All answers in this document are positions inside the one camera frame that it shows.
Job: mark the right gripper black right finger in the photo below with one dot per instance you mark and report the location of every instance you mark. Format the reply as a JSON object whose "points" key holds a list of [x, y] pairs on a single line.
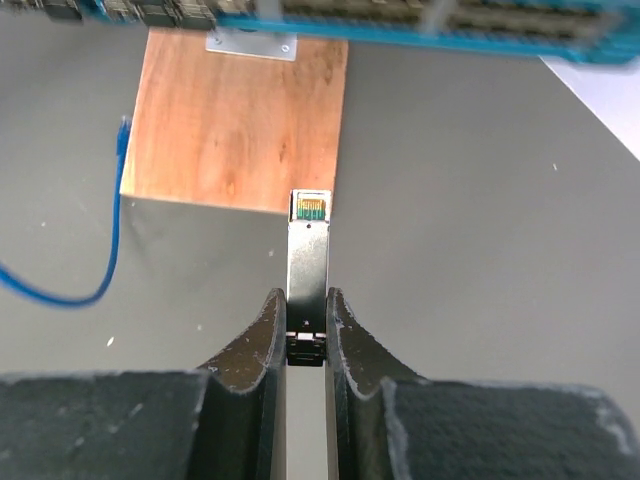
{"points": [[385, 421]]}

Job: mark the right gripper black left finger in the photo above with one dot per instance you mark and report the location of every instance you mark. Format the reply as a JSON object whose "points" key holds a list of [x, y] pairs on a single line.
{"points": [[222, 420]]}

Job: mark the silver transceiver module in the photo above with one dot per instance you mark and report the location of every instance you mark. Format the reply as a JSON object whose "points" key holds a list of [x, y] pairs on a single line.
{"points": [[307, 276]]}

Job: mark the wooden board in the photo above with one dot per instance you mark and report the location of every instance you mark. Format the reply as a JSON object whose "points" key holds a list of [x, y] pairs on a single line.
{"points": [[234, 131]]}

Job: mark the metal mounting bracket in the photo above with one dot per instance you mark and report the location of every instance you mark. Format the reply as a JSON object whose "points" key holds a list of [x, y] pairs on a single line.
{"points": [[252, 43]]}

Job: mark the dark blue network switch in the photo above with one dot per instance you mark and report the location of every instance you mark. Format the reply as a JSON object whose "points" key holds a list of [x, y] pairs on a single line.
{"points": [[582, 32]]}

